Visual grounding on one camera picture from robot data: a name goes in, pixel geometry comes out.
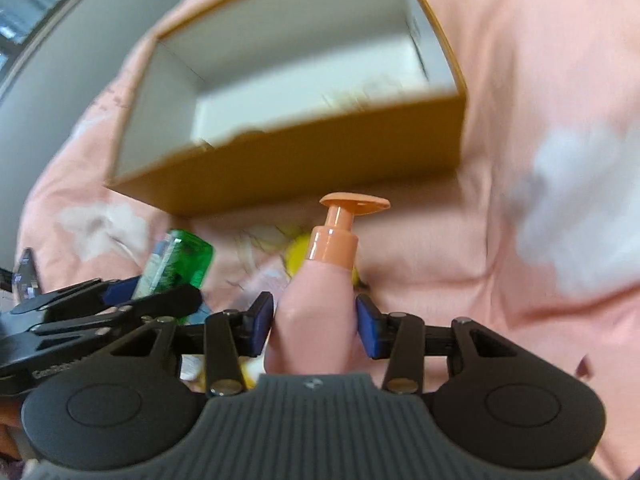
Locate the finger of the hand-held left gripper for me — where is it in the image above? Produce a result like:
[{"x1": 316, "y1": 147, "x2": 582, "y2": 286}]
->
[
  {"x1": 32, "y1": 285, "x2": 203, "y2": 341},
  {"x1": 12, "y1": 276, "x2": 141, "y2": 322}
]

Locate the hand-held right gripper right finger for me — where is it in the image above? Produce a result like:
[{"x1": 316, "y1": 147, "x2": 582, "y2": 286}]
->
[{"x1": 356, "y1": 294, "x2": 518, "y2": 394}]

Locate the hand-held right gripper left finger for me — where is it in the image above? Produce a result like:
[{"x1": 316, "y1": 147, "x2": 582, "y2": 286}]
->
[{"x1": 112, "y1": 291, "x2": 275, "y2": 397}]

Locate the green bottle with white cap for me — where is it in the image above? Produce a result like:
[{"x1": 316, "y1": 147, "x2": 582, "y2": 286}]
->
[{"x1": 132, "y1": 229, "x2": 215, "y2": 321}]

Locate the pink pump bottle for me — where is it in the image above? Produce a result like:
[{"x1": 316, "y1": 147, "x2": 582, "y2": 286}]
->
[{"x1": 262, "y1": 192, "x2": 391, "y2": 376}]

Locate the yellow tape measure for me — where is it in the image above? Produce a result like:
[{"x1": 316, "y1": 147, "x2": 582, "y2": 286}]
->
[{"x1": 284, "y1": 236, "x2": 362, "y2": 288}]

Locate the orange cardboard box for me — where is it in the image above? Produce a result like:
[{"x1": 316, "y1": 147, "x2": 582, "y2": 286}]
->
[{"x1": 102, "y1": 0, "x2": 468, "y2": 218}]

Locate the pink printed duvet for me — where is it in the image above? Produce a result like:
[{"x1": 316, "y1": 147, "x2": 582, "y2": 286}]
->
[{"x1": 15, "y1": 0, "x2": 640, "y2": 480}]

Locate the grey framed window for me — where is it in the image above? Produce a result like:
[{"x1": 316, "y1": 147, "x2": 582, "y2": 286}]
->
[{"x1": 0, "y1": 0, "x2": 126, "y2": 91}]

